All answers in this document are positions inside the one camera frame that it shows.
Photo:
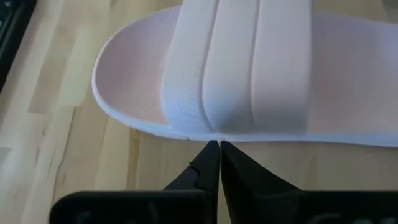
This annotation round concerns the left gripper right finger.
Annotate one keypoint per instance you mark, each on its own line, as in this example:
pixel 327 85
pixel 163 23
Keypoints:
pixel 248 193

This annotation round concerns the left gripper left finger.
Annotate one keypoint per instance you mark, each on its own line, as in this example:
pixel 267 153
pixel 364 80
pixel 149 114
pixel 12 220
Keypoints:
pixel 205 174

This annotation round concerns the pink rubber slide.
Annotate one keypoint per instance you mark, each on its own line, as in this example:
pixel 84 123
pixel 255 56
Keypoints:
pixel 233 77

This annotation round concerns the black aluminium table frame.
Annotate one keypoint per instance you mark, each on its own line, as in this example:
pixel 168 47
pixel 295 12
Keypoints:
pixel 12 37

